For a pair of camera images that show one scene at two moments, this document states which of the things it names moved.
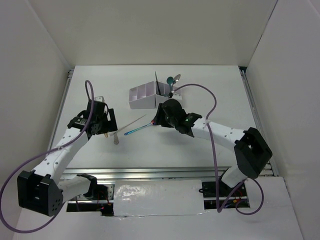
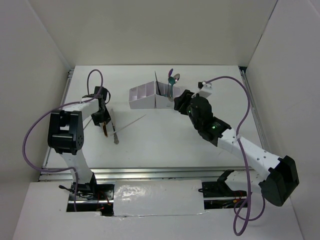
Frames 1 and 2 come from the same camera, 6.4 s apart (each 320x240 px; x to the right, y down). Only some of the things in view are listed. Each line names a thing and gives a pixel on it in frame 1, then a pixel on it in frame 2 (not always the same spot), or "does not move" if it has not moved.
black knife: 157,83 does not move
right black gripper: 159,117 -> 185,97
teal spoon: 170,80 does not move
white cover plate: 134,198 does not move
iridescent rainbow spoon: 152,122 -> 170,72
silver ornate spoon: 177,77 does not move
